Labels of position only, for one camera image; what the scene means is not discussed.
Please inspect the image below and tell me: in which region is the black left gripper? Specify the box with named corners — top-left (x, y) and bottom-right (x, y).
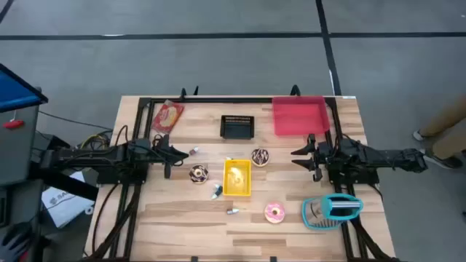
top-left (155, 133), bottom-right (189, 180)

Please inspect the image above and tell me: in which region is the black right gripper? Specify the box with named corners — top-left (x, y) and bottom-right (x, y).
top-left (290, 133), bottom-right (331, 183)

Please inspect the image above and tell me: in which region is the red snack packet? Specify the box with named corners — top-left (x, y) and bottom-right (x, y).
top-left (151, 100), bottom-right (185, 135)

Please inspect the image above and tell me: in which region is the chocolate donut with swirl icing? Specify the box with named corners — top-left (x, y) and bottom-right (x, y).
top-left (188, 164), bottom-right (210, 185)

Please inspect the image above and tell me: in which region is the red translucent plastic tray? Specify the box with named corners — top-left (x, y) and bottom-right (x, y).
top-left (271, 95), bottom-right (331, 137)

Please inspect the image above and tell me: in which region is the chocolate donut with sprinkles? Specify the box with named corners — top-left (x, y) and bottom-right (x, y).
top-left (250, 148), bottom-right (270, 167)

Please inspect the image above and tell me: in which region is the silver metal cylinder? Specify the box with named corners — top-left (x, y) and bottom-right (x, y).
top-left (330, 200), bottom-right (361, 209)

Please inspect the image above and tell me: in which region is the yellow plastic basket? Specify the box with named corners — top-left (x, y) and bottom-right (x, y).
top-left (222, 158), bottom-right (253, 197)

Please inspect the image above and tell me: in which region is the black plastic basket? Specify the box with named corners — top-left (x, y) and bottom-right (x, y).
top-left (219, 114), bottom-right (256, 140)

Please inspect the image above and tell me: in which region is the pink frosted donut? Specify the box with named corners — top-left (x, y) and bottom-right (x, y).
top-left (264, 202), bottom-right (286, 224)

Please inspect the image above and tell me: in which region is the black diagonal strut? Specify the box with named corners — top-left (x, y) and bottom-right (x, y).
top-left (28, 165), bottom-right (100, 202)

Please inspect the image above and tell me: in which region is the white paper bag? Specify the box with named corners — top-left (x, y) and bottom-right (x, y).
top-left (41, 170), bottom-right (96, 229)

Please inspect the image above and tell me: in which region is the person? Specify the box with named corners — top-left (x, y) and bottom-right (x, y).
top-left (412, 95), bottom-right (466, 170)

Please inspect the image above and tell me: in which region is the grey cabinet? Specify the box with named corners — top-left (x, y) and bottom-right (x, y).
top-left (0, 103), bottom-right (41, 187)

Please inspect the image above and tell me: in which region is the small red object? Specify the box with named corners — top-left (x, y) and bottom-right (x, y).
top-left (2, 119), bottom-right (25, 130)

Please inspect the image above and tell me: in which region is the blue screen monitor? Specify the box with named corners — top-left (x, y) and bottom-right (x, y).
top-left (0, 63), bottom-right (49, 113)

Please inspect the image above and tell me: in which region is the person's hand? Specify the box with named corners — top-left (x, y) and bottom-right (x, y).
top-left (0, 222), bottom-right (36, 262)

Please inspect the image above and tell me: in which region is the yellow cable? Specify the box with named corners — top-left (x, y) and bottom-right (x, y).
top-left (80, 132), bottom-right (112, 150)

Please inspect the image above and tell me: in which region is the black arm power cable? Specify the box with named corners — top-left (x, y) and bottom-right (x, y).
top-left (90, 183), bottom-right (122, 255)

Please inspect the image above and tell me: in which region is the black floor cable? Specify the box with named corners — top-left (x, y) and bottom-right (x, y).
top-left (38, 110), bottom-right (114, 132)

